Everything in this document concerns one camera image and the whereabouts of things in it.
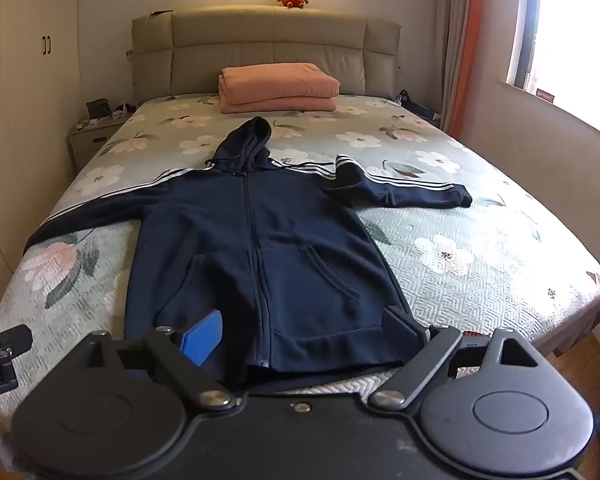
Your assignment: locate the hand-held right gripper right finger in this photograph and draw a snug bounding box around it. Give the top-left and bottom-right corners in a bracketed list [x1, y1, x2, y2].
[367, 306, 541, 411]

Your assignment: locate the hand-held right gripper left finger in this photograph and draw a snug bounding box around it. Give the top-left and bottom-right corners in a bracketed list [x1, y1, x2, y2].
[78, 309, 238, 412]

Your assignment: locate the navy blue striped hoodie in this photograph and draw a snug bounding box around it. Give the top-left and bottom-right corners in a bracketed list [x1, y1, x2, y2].
[24, 116, 474, 389]

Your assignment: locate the floral green bedspread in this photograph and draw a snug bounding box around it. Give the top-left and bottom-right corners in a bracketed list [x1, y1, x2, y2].
[0, 92, 600, 461]

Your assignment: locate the beige nightstand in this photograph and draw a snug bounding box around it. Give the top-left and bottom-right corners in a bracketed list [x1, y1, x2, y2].
[68, 114, 131, 175]

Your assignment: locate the dark blue bag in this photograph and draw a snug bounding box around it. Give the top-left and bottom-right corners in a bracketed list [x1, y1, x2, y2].
[394, 90, 442, 122]

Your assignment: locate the white wardrobe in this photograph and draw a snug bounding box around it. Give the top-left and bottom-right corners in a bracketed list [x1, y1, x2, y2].
[0, 0, 88, 266]

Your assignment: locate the folded pink blanket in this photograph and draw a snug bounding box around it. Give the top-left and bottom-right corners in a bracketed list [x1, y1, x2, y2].
[217, 62, 342, 114]

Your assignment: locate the beige curtain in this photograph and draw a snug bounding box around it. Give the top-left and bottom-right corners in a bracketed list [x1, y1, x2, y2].
[436, 0, 475, 136]

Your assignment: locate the beige padded bed headboard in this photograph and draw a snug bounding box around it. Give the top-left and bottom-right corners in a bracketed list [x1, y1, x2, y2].
[131, 5, 404, 109]

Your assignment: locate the window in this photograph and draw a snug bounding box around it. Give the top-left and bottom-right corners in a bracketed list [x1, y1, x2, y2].
[506, 0, 600, 142]

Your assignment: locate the white cables clutter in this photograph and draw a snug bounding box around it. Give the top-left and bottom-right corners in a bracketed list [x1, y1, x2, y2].
[77, 104, 137, 129]

